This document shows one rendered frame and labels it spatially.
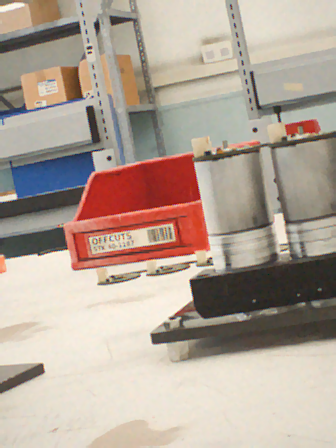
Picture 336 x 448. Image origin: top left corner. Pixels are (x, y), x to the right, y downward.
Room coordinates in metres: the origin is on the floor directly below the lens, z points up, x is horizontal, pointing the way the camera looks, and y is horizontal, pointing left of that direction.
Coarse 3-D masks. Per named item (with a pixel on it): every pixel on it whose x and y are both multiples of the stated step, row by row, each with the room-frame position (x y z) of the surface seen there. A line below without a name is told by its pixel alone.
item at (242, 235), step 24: (216, 168) 0.36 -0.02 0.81; (240, 168) 0.36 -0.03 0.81; (216, 192) 0.36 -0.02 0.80; (240, 192) 0.36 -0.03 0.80; (264, 192) 0.37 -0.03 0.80; (216, 216) 0.36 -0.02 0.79; (240, 216) 0.36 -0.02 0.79; (264, 216) 0.36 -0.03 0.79; (216, 240) 0.37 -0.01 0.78; (240, 240) 0.36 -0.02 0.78; (264, 240) 0.36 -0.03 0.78; (216, 264) 0.37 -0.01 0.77; (240, 264) 0.36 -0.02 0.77; (264, 264) 0.36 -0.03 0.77
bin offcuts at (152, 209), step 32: (160, 160) 0.77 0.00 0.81; (96, 192) 0.71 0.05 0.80; (128, 192) 0.75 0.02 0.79; (160, 192) 0.77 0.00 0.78; (192, 192) 0.76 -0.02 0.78; (96, 224) 0.66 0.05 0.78; (128, 224) 0.65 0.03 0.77; (160, 224) 0.64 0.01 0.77; (192, 224) 0.63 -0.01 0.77; (96, 256) 0.66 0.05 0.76; (128, 256) 0.65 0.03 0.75; (160, 256) 0.64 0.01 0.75
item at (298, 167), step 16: (304, 144) 0.35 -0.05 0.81; (320, 144) 0.35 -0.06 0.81; (272, 160) 0.36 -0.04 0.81; (288, 160) 0.36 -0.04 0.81; (304, 160) 0.35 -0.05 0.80; (320, 160) 0.35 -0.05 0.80; (288, 176) 0.36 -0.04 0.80; (304, 176) 0.35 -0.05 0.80; (320, 176) 0.35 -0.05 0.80; (288, 192) 0.36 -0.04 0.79; (304, 192) 0.35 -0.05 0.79; (320, 192) 0.35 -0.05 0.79; (288, 208) 0.36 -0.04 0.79; (304, 208) 0.35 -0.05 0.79; (320, 208) 0.35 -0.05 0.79; (288, 224) 0.36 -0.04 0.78; (304, 224) 0.35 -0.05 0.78; (320, 224) 0.35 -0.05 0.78; (288, 240) 0.36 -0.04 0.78; (304, 240) 0.35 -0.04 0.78; (320, 240) 0.35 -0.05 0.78; (304, 256) 0.36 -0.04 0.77; (320, 256) 0.35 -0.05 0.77
